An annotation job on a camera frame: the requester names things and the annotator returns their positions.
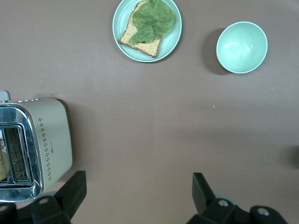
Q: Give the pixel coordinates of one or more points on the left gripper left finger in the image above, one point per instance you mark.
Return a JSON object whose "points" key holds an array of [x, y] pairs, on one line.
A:
{"points": [[74, 189]]}

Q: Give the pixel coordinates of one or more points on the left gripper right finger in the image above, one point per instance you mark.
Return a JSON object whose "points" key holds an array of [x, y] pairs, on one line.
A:
{"points": [[201, 191]]}

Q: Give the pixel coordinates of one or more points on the brown toast slice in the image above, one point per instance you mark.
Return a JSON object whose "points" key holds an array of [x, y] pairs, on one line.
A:
{"points": [[3, 166]]}

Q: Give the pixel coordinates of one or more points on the beige and chrome toaster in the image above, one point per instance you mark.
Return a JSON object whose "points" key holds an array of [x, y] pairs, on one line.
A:
{"points": [[58, 140]]}

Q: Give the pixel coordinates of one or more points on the pale green bowl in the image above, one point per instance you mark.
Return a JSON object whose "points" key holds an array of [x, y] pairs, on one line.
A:
{"points": [[241, 47]]}

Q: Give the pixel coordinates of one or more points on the bread slice under lettuce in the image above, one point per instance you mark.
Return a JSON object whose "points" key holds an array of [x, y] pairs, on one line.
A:
{"points": [[142, 46]]}

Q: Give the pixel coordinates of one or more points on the pale green plate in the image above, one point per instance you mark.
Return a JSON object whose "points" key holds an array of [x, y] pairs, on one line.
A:
{"points": [[121, 21]]}

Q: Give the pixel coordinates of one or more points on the green lettuce leaf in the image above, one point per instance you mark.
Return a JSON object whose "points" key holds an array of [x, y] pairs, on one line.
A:
{"points": [[151, 18]]}

